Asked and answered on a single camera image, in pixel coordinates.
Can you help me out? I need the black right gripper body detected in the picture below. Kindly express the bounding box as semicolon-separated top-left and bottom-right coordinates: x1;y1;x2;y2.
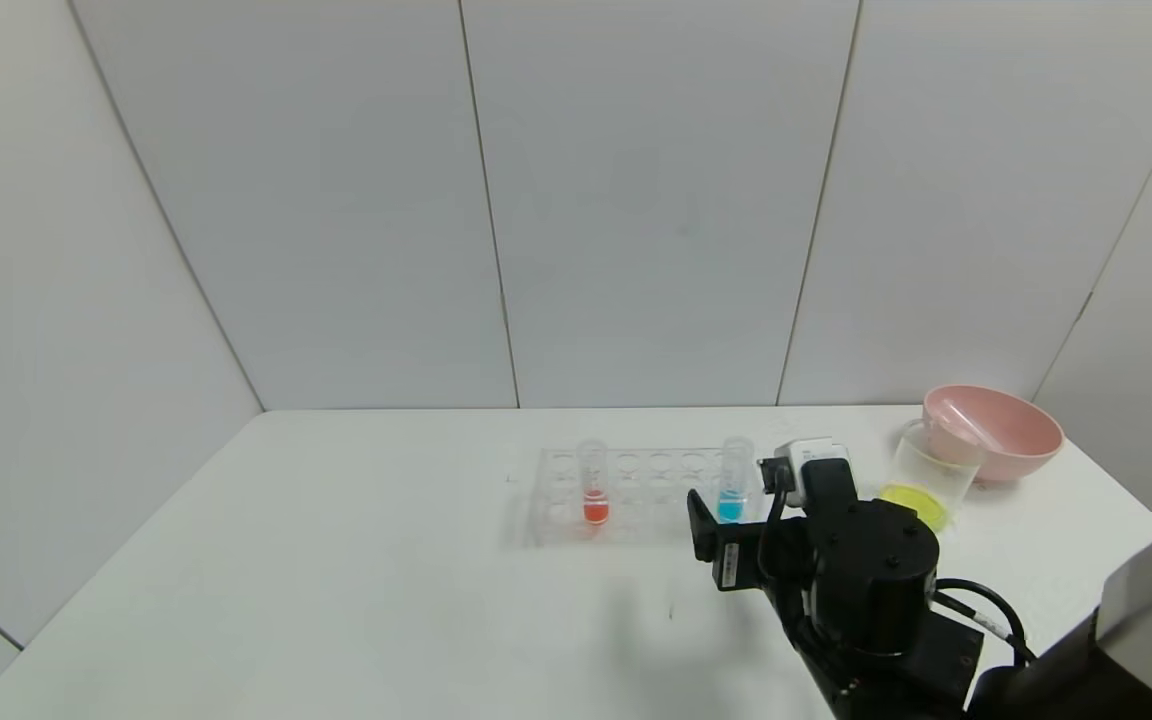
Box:
711;518;816;592

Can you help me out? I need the test tube with blue pigment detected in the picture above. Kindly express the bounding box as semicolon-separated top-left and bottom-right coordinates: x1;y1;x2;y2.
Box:
719;437;752;525

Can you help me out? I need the clear plastic test tube rack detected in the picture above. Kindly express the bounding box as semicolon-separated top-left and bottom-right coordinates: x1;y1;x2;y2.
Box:
526;445;767;549

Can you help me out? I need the test tube with red pigment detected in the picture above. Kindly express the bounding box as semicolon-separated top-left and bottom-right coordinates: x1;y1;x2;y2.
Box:
576;438;611;526

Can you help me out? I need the clear glass beaker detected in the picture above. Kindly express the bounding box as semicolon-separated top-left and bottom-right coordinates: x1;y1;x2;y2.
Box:
879;420;982;533

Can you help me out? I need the pink bowl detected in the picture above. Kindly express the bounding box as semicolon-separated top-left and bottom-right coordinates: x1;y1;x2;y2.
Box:
921;385;1065;486

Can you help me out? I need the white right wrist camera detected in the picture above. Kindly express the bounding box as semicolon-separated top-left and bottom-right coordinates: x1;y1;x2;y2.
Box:
772;437;849;493

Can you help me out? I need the black cable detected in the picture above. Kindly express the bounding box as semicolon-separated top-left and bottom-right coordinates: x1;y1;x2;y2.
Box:
934;577;1039;667

